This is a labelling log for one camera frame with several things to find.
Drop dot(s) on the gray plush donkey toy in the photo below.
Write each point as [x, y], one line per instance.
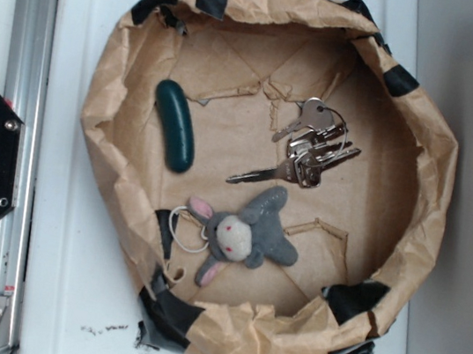
[249, 236]

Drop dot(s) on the dark green toy cucumber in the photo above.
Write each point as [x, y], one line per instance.
[175, 118]

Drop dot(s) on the silver bunch of keys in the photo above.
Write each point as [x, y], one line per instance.
[317, 141]

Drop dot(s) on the aluminium frame rail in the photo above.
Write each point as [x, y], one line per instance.
[26, 83]

